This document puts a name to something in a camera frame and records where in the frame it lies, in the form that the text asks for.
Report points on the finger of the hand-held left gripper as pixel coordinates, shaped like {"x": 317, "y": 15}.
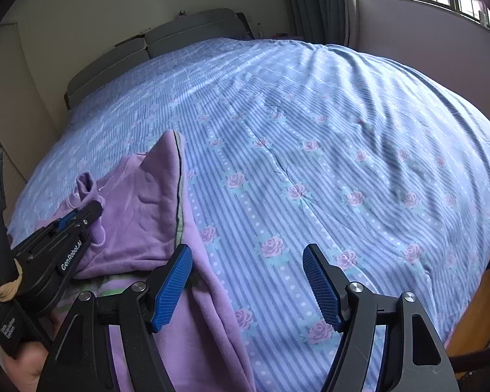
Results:
{"x": 68, "y": 219}
{"x": 90, "y": 211}

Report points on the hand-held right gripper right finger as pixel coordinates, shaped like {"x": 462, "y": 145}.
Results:
{"x": 322, "y": 290}

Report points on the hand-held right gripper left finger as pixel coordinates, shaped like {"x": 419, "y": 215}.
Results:
{"x": 171, "y": 288}

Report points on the purple garment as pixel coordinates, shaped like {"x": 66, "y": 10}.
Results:
{"x": 147, "y": 212}

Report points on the person's left hand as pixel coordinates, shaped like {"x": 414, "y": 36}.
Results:
{"x": 26, "y": 371}

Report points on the bed with blue striped sheet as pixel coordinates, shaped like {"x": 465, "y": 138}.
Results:
{"x": 310, "y": 151}

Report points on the grey headboard cushion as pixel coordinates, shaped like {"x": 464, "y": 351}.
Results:
{"x": 106, "y": 69}
{"x": 188, "y": 32}

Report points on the small purple ornament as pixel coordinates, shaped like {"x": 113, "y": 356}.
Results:
{"x": 182, "y": 14}

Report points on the clear bottle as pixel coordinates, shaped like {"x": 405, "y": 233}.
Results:
{"x": 261, "y": 29}

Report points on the teal curtain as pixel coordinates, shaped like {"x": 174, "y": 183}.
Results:
{"x": 310, "y": 0}

